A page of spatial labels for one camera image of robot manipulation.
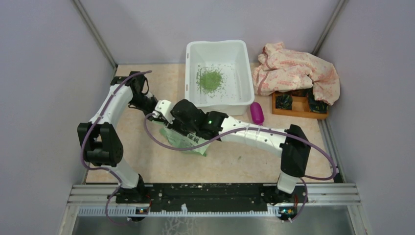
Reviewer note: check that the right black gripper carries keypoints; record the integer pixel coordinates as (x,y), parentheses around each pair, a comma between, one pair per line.
(174,125)

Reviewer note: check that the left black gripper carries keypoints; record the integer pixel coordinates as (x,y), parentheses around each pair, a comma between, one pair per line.
(155,101)

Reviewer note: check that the green cat litter bag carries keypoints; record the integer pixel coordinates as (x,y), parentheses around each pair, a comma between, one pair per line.
(177,140)

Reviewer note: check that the purple plastic scoop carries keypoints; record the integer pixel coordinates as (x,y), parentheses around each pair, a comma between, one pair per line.
(257,115)

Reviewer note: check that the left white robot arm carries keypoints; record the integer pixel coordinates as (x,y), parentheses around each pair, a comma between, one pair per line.
(101,147)

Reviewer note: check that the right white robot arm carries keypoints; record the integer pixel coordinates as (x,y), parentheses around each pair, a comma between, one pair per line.
(291,144)

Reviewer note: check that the green cat litter pile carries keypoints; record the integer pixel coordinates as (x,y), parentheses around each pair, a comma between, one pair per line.
(216,80)

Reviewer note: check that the white plastic litter box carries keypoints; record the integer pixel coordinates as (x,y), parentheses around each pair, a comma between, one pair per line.
(204,53)

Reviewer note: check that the dark patterned cloth bundle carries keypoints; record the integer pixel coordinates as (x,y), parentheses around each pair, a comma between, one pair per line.
(284,101)

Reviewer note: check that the pink patterned cloth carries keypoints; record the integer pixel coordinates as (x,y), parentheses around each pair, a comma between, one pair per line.
(285,70)

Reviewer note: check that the wooden tray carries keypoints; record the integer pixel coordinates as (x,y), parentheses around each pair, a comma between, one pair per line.
(300,106)

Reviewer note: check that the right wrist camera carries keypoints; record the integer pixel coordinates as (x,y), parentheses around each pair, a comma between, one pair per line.
(163,110)

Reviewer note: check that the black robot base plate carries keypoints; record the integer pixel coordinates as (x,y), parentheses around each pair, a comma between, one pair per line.
(209,197)

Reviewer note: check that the aluminium frame rail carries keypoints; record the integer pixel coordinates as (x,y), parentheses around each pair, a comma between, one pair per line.
(98,200)

